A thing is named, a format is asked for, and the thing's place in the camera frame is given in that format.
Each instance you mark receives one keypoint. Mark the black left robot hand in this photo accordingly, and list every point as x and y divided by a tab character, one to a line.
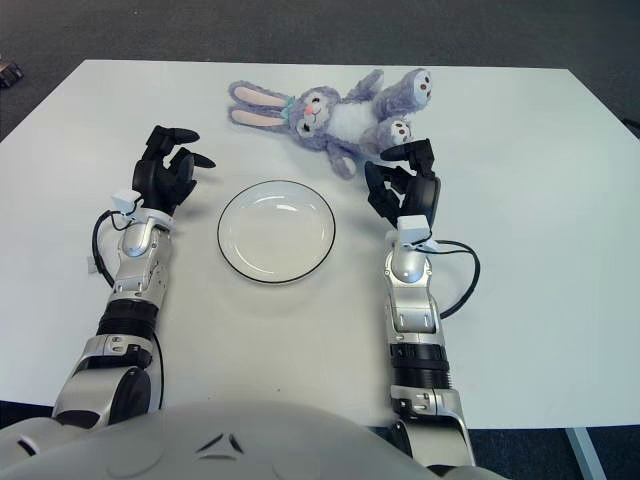
162	180

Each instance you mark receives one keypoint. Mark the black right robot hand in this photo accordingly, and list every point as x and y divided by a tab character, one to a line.
422	195

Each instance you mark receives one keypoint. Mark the purple plush bunny doll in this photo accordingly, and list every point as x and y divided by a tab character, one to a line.
320	115

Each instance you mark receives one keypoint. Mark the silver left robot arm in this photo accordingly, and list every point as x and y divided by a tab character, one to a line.
135	280

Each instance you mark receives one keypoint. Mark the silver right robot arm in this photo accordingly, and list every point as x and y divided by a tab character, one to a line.
415	310

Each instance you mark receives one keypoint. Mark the white plate with black rim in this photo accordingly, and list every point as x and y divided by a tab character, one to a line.
275	235

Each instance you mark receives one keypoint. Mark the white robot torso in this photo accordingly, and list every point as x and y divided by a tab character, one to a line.
225	450

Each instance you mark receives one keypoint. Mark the grey table leg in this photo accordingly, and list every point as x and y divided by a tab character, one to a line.
587	455

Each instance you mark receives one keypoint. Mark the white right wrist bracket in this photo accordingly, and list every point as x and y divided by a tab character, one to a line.
414	227

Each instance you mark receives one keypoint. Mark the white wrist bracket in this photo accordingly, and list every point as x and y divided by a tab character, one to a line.
122	201
414	227

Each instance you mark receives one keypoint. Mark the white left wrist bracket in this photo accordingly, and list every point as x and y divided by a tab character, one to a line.
122	201

